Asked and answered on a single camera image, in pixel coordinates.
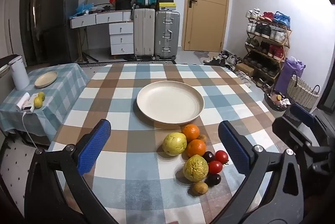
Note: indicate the rows of shoes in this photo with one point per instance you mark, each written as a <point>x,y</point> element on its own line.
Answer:
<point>277,51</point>

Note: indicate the black basket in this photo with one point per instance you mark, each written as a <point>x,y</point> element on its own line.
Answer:
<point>272,105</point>

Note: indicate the silver suitcase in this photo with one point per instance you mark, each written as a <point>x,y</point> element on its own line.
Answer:
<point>167,30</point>

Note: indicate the metal shoe rack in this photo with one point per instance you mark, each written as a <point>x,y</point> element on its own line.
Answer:
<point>285,30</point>

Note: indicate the orange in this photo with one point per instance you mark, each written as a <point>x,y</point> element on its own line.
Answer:
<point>191,132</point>
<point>196,148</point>

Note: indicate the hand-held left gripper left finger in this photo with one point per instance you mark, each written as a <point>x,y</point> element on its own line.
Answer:
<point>94,145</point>

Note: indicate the white vanity desk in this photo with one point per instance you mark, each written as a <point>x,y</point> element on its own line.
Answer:
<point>121,38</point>

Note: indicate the green lime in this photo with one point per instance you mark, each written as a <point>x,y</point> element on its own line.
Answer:
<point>41,95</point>
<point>38,102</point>

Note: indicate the small cream plate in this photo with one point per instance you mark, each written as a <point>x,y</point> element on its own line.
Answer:
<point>46,79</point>

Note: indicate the blue plastic bag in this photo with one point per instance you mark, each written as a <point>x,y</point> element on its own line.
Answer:
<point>83,8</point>

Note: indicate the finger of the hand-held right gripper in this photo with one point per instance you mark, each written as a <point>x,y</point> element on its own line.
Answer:
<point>303,114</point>
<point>288,131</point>

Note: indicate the smooth yellow guava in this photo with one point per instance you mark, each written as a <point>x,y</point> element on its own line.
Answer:
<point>174,144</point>

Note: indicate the wicker basket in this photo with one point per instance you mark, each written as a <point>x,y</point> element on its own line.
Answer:
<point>301,93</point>

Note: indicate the purple bag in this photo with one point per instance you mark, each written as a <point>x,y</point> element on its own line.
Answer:
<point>285,74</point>

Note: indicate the white lidded canister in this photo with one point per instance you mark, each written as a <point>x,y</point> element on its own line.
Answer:
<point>18,74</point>

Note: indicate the bumpy yellow guava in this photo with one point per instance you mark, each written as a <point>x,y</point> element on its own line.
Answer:
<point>195,168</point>

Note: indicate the pile of shoes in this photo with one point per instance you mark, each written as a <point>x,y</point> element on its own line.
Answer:
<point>222,57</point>

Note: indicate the large cream plate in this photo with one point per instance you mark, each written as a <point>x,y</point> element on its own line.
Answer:
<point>170,102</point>

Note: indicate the grey fridge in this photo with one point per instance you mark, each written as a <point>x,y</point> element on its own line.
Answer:
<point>60,17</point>

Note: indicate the dark purple plum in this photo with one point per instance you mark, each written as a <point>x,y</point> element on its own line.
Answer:
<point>214,179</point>
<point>208,156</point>

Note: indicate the white suitcase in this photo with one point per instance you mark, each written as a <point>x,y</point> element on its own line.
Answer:
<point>144,30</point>

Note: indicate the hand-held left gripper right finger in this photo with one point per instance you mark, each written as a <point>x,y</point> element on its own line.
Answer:
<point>233,148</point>

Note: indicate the brown kiwi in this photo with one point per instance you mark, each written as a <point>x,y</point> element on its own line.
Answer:
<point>202,138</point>
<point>199,188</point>

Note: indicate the red tomato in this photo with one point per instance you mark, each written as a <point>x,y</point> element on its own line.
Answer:
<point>222,156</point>
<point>215,167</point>

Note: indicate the small cardboard box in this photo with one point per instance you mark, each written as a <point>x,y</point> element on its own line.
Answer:
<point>244,69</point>

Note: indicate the wooden door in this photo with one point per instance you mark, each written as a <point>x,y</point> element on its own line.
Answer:
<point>206,17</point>

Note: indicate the yellow shoe box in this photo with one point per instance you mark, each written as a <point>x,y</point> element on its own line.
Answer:
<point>166,6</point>

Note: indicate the white charging device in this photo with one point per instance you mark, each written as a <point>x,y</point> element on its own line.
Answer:
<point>27,103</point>

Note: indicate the brown blue checked tablecloth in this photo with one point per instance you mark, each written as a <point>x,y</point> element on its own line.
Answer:
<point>130,161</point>

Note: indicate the blue checked cloth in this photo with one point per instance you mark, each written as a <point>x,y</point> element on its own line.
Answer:
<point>65,82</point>

